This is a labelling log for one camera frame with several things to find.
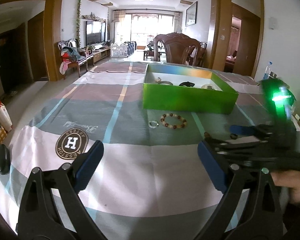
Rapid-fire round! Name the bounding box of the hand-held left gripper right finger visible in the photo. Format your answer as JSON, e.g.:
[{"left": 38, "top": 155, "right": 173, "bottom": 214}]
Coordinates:
[{"left": 197, "top": 140, "right": 283, "bottom": 240}]

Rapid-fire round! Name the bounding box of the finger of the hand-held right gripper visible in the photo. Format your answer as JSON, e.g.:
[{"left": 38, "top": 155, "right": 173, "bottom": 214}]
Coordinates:
[
  {"left": 204, "top": 132, "right": 300, "bottom": 170},
  {"left": 229, "top": 124, "right": 279, "bottom": 140}
]

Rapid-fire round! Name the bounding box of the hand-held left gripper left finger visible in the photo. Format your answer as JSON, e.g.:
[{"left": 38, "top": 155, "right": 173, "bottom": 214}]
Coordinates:
[{"left": 16, "top": 140, "right": 105, "bottom": 240}]

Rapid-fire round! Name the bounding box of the green cardboard box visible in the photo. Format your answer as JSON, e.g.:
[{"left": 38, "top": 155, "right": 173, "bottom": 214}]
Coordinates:
[{"left": 142, "top": 64, "right": 239, "bottom": 115}]

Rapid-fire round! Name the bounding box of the amber and white bead bracelet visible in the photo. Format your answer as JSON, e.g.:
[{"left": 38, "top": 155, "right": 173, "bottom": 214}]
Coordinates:
[{"left": 160, "top": 113, "right": 188, "bottom": 130}]

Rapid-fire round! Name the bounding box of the person's right hand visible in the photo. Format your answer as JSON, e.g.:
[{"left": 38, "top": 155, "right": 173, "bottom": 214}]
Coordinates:
[{"left": 272, "top": 172, "right": 300, "bottom": 203}]

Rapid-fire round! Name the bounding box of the plastic water bottle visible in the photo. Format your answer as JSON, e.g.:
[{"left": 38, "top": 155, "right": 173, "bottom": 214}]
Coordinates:
[{"left": 262, "top": 61, "right": 274, "bottom": 80}]

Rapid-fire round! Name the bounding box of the red white paper bag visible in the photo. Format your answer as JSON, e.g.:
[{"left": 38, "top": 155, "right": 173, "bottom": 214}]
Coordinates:
[{"left": 0, "top": 96, "right": 13, "bottom": 132}]

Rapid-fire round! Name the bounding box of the carved wooden chair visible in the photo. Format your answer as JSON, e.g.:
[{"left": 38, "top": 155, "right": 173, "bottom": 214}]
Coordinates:
[{"left": 153, "top": 33, "right": 202, "bottom": 67}]

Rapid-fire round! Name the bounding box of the wooden armchair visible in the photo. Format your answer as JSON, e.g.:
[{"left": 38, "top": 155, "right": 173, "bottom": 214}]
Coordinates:
[{"left": 57, "top": 39, "right": 94, "bottom": 78}]

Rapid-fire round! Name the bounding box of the pile of clothes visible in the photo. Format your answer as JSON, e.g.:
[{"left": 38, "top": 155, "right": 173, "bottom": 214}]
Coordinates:
[{"left": 60, "top": 46, "right": 80, "bottom": 74}]

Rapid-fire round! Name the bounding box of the wooden television cabinet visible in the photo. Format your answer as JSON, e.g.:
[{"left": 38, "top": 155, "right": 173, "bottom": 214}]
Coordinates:
[{"left": 86, "top": 46, "right": 113, "bottom": 64}]

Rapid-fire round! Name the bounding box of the wooden coffee table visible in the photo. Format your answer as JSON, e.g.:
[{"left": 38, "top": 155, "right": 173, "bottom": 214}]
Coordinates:
[{"left": 143, "top": 46, "right": 165, "bottom": 60}]

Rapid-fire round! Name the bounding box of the white play fence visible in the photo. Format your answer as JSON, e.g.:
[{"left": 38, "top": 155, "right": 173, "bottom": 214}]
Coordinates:
[{"left": 110, "top": 42, "right": 130, "bottom": 58}]

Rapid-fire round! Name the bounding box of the flat screen television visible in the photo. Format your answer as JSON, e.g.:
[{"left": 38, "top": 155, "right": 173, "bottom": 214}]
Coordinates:
[{"left": 86, "top": 20, "right": 107, "bottom": 45}]

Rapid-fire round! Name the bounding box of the ivy garland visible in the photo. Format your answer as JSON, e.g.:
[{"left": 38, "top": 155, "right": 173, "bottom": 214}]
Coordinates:
[{"left": 75, "top": 0, "right": 82, "bottom": 48}]

